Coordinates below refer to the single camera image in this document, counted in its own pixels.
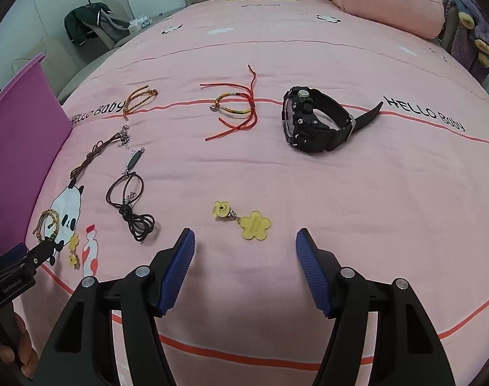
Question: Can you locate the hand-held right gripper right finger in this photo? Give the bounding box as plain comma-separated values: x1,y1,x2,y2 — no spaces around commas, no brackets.
296,228,458,386

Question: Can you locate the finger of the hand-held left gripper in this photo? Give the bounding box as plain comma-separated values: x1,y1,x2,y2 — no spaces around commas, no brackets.
25,240,57,268
0,244,28,272

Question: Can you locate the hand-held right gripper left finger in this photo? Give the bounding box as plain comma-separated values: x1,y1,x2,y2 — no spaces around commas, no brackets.
31,227,197,386

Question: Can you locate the small yellow charm keychain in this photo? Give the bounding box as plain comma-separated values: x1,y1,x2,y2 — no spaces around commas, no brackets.
68,234,82,268

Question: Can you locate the yellow flower keychain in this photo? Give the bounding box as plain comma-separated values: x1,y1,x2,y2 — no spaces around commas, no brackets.
213,200,271,243

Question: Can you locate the dark cord necklace green pendant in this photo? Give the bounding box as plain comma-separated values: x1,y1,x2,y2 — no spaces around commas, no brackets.
106,148,156,244

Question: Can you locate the purple plastic bin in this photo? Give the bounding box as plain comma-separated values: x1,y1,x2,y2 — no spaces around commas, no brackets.
0,53,73,255

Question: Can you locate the brown cord necklace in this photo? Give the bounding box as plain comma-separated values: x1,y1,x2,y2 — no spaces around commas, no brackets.
69,126,131,181

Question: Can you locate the black wrist watch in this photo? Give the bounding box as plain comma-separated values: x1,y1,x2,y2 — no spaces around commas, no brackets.
282,86,385,154

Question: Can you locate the person's left hand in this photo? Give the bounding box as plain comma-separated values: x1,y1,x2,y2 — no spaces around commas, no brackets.
0,311,41,381

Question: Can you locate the pink printed bed sheet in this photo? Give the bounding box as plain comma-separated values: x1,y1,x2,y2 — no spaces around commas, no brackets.
25,0,489,386

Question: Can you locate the beige chair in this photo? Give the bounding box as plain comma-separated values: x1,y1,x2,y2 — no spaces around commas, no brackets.
63,2,149,51

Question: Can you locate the dark green jacket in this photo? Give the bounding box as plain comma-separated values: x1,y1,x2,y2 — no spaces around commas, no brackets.
64,3,112,47

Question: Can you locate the grey hooded garment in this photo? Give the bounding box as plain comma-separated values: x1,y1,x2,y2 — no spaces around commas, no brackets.
99,7,129,41

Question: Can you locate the pink rolled quilt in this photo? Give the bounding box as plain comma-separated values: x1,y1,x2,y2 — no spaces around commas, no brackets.
327,0,446,40

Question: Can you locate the purple fleece robe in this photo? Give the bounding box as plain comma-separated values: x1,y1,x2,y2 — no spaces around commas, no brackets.
441,0,489,83

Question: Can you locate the red string bracelet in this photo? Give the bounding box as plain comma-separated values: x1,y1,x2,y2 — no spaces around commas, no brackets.
200,64,258,141

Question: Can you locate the gold brown braided bracelet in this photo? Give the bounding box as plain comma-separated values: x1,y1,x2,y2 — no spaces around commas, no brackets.
123,84,158,120

